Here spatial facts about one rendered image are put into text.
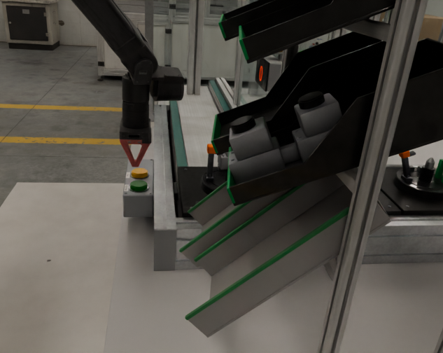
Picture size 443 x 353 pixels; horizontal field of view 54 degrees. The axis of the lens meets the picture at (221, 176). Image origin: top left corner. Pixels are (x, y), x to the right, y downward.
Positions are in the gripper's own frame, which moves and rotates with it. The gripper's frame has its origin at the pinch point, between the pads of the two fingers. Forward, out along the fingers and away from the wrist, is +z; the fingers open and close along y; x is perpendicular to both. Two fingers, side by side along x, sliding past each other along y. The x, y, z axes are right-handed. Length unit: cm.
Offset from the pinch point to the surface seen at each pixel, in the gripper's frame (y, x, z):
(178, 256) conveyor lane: -18.0, -9.2, 13.0
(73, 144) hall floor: 276, 58, 101
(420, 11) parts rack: -56, -25, -38
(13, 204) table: 11.8, 30.6, 17.1
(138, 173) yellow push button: 5.8, -0.6, 5.2
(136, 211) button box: -3.2, -0.3, 10.8
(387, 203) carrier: -11, -58, 4
